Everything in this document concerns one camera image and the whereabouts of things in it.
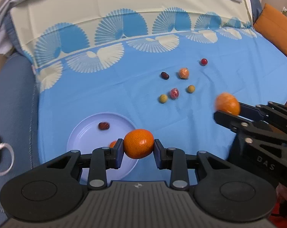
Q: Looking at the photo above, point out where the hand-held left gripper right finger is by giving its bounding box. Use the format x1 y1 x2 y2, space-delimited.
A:
154 139 232 191

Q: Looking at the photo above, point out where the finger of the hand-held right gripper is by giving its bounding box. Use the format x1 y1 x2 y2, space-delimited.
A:
213 110 287 148
238 101 287 136

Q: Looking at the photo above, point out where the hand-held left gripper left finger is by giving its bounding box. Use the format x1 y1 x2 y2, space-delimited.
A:
47 138 124 191

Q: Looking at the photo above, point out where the large orange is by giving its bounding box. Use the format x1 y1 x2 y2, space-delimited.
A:
215 92 241 116
124 129 155 159

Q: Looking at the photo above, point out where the light purple plate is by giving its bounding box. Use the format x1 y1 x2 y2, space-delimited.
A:
67 112 139 181

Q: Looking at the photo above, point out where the person's right hand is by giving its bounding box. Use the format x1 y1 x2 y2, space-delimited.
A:
276 183 287 202

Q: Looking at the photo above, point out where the blue fan-patterned sheet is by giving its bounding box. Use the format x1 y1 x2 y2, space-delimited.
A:
9 0 287 188

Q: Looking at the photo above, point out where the orange pillow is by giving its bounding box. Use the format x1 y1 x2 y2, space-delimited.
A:
253 3 287 63

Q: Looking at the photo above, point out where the white cable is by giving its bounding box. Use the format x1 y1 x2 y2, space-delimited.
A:
0 142 15 177

